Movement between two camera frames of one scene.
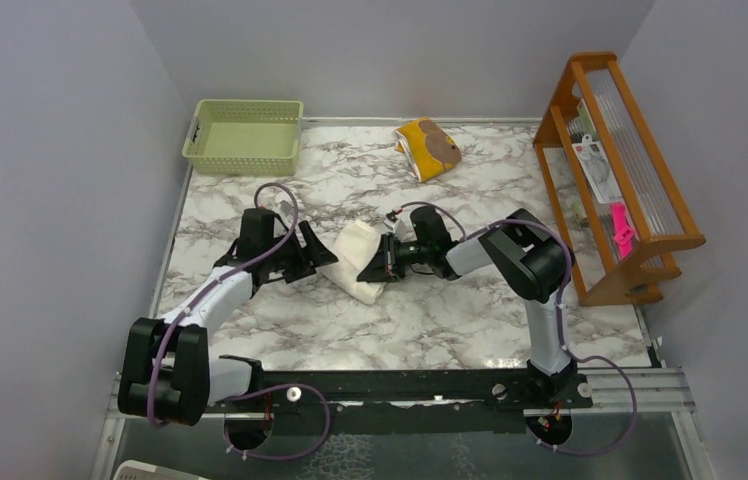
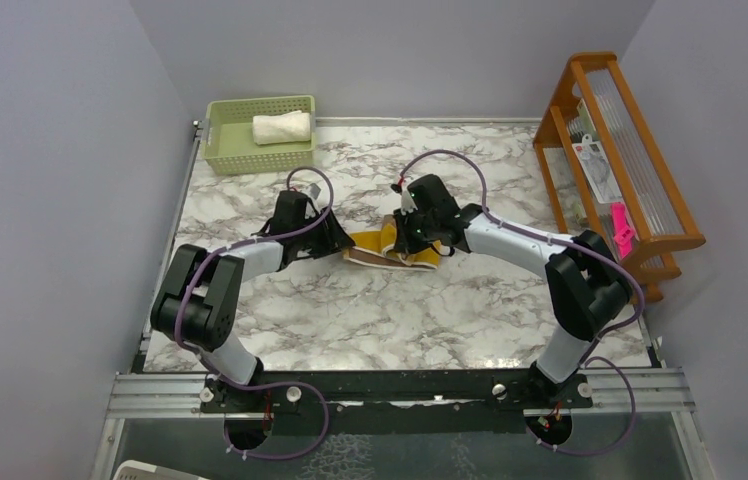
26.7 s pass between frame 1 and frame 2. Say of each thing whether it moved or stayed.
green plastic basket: moved
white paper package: stayed
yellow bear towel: moved
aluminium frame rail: stayed
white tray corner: stayed
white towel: moved
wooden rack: stayed
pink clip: stayed
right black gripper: moved
